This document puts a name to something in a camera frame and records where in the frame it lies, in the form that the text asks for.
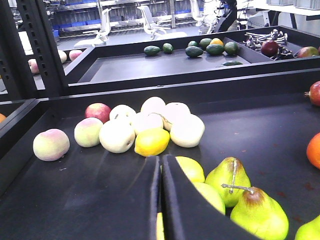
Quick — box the white pear right rear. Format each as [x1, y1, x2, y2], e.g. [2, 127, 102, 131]
[161, 102, 191, 131]

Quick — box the green pear front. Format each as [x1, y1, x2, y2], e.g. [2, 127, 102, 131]
[221, 183, 289, 240]

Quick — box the yellow lemon right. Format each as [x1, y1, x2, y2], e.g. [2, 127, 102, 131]
[175, 156, 205, 183]

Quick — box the white pear front left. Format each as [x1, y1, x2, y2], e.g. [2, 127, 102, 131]
[99, 119, 136, 154]

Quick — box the white pear middle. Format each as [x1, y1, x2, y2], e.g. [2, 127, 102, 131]
[131, 112, 164, 135]

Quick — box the black shelf upright post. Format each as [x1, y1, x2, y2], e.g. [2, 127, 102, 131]
[0, 0, 68, 100]

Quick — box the yellow lemon centre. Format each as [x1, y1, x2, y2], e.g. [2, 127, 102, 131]
[134, 128, 170, 157]

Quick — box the green pear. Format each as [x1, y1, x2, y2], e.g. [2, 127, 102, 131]
[221, 183, 289, 240]
[205, 156, 251, 208]

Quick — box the white pear front right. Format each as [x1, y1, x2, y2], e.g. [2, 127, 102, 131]
[170, 114, 205, 148]

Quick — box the yellow lemon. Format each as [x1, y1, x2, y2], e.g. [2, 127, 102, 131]
[175, 156, 205, 183]
[156, 212, 165, 240]
[134, 128, 170, 157]

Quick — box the white pear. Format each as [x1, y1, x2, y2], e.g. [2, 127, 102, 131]
[109, 104, 137, 124]
[161, 102, 191, 131]
[170, 114, 205, 148]
[140, 96, 166, 113]
[131, 112, 164, 135]
[99, 119, 136, 154]

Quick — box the yellow lemon front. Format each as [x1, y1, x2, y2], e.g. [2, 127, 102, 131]
[156, 212, 165, 240]

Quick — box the wood and black display stand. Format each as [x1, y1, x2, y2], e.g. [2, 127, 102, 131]
[0, 37, 320, 240]

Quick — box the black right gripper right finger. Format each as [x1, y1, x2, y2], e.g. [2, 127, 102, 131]
[161, 154, 257, 240]

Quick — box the pale peach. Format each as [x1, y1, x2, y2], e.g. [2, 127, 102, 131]
[74, 117, 103, 148]

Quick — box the red apple near pears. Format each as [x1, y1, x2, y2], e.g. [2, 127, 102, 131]
[84, 102, 112, 123]

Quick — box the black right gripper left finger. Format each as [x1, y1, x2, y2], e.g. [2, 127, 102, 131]
[0, 157, 160, 240]

